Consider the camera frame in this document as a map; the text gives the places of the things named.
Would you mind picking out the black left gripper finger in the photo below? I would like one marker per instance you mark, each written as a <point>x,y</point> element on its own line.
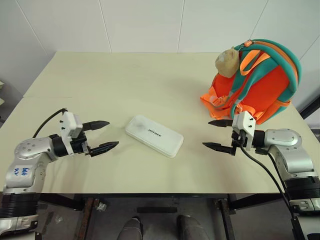
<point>105,147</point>
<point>97,124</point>

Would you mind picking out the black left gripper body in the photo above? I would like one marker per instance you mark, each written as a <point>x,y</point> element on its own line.
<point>78,146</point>

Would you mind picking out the orange and teal backpack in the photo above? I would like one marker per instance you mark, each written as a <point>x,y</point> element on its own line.
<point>270,82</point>

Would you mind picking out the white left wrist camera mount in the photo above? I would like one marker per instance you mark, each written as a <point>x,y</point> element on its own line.
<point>71,123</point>

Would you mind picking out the small clear plastic piece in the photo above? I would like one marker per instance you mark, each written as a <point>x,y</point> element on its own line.
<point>101,207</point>

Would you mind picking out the white rectangular case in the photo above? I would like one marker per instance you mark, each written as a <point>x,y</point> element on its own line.
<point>155,136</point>

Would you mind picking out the black table frame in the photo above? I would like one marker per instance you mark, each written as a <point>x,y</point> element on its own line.
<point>62,200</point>

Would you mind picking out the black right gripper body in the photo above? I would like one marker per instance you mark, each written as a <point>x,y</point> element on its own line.
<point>239,138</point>

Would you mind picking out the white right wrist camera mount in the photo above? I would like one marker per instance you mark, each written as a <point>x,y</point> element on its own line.
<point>246,121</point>

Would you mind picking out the dark rounded shape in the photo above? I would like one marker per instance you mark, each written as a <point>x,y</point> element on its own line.
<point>131,228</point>

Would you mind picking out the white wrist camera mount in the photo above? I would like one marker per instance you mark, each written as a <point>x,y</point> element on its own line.
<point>246,121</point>
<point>71,123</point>

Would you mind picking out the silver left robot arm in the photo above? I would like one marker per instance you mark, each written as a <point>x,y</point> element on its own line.
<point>27,150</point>

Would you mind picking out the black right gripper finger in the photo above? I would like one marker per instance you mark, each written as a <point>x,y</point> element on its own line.
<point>220,148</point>
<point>221,123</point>

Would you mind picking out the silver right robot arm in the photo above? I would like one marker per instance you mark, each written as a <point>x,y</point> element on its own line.
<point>287,140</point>

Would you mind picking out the beige plush toy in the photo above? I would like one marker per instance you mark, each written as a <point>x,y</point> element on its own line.
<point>226,62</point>

